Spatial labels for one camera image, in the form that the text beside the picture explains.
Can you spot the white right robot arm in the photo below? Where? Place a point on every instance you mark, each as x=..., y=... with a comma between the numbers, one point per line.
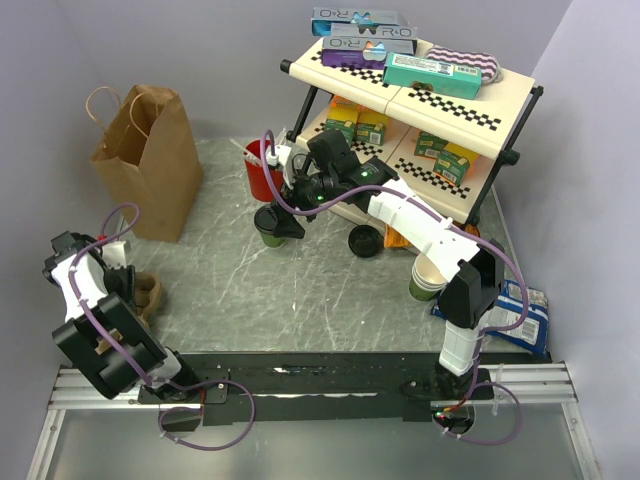
x=473, y=269

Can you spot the stack of black lids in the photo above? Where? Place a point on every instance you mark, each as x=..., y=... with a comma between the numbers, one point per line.
x=365, y=241

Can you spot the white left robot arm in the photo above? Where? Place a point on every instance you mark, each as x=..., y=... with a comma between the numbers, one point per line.
x=106, y=333

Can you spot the cream three-tier shelf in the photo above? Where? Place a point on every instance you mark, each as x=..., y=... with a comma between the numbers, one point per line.
x=488, y=125

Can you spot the red plastic cup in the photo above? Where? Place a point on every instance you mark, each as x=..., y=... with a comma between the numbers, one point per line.
x=258, y=184

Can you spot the brown paper bag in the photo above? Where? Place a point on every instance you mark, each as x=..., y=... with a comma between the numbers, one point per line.
x=147, y=156

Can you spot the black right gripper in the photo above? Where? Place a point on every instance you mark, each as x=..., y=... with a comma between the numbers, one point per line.
x=287, y=225

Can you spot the green yellow box far right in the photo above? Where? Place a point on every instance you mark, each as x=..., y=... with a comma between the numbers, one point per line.
x=454, y=163

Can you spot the teal rectangular box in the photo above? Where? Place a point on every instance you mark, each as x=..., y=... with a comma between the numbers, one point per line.
x=434, y=75

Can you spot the green yellow box far left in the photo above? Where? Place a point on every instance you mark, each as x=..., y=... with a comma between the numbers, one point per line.
x=343, y=115

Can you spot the green yellow box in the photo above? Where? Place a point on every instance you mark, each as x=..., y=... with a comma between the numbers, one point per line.
x=454, y=163
x=343, y=115
x=371, y=127
x=429, y=145

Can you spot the purple wavy pouch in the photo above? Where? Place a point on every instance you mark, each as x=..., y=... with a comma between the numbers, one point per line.
x=491, y=70

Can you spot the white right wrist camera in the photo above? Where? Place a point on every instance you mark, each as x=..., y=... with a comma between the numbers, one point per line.
x=281, y=157

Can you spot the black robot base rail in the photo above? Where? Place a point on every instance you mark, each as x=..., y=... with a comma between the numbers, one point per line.
x=307, y=386

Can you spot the cardboard cup carrier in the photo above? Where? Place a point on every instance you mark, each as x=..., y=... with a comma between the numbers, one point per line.
x=148, y=295

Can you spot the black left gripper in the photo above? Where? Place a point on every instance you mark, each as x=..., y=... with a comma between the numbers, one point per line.
x=126, y=292

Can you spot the white wrapped straws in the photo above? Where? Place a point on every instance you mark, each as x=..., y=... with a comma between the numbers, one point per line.
x=279, y=143

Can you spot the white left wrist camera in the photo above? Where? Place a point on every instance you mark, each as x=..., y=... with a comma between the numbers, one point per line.
x=115, y=254

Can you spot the purple grey R+Co box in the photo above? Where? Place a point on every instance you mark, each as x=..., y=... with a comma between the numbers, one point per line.
x=370, y=53

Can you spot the top grey R+Co box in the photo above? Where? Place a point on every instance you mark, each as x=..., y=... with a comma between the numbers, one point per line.
x=360, y=21

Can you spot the orange snack bag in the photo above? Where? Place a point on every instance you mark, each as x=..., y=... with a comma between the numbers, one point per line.
x=393, y=239

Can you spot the stack of green paper cups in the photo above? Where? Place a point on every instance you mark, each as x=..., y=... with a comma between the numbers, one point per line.
x=426, y=280

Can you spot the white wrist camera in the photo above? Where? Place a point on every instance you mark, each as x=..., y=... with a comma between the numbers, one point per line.
x=281, y=157
x=115, y=254

